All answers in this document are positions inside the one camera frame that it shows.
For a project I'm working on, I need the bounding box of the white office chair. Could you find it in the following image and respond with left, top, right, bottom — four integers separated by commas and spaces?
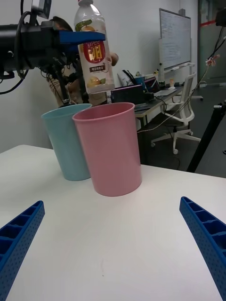
150, 71, 202, 155

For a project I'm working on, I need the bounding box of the black tripod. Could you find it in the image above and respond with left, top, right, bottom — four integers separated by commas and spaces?
186, 100, 226, 174
40, 55, 85, 108

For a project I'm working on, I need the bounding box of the clear bottle with red cap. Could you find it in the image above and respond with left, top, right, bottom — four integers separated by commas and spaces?
74, 0, 115, 95

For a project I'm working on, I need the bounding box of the black monitor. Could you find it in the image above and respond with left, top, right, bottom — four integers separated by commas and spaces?
110, 84, 145, 104

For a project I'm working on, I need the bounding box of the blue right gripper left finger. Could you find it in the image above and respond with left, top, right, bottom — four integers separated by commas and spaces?
0, 200, 45, 301

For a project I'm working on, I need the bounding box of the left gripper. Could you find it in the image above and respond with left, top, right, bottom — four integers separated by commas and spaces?
21, 20, 106, 70

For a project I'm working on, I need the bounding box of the pink plastic bin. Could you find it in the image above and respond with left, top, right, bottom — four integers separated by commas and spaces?
72, 102, 143, 197

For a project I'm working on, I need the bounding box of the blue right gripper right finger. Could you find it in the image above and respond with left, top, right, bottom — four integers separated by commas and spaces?
179, 196, 226, 301

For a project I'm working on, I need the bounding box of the black camera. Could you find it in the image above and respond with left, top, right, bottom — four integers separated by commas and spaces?
215, 8, 226, 27

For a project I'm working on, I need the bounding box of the person's hand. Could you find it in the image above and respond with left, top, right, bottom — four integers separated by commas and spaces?
108, 53, 120, 67

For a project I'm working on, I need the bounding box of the wooden edged desk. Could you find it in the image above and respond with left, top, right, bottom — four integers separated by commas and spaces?
134, 84, 189, 165

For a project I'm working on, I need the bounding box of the open laptop with lit screen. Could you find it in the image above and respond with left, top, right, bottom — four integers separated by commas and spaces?
143, 77, 161, 94

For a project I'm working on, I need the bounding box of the whiteboard on stand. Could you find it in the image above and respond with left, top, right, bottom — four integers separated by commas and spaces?
158, 8, 196, 82

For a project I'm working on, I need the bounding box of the person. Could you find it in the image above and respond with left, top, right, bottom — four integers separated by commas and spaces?
46, 16, 120, 108

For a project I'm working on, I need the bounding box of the grey laptop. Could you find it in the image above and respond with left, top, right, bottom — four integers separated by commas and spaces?
154, 88, 176, 97

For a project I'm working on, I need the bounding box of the pale blue plastic bin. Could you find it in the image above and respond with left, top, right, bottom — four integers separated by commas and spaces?
40, 103, 92, 182

